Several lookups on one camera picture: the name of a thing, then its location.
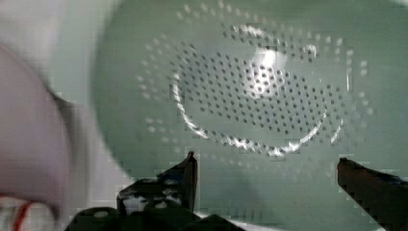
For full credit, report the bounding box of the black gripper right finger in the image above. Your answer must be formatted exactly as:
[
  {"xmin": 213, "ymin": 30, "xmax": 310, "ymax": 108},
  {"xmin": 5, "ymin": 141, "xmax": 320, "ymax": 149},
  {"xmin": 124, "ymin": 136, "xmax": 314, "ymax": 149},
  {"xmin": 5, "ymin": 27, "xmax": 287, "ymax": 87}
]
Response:
[{"xmin": 337, "ymin": 158, "xmax": 408, "ymax": 231}]

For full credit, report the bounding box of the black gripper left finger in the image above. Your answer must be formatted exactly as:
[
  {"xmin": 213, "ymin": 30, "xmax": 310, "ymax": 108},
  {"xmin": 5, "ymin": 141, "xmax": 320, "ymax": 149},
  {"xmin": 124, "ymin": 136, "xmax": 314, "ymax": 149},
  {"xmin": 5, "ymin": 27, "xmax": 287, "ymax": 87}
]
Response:
[{"xmin": 116, "ymin": 151, "xmax": 198, "ymax": 216}]

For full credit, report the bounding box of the mint green oval strainer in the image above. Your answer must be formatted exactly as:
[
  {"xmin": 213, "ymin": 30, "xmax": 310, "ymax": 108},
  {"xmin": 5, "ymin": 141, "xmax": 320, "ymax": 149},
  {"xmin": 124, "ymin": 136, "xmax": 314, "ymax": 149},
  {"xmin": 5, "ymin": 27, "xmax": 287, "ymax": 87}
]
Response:
[{"xmin": 91, "ymin": 0, "xmax": 407, "ymax": 231}]

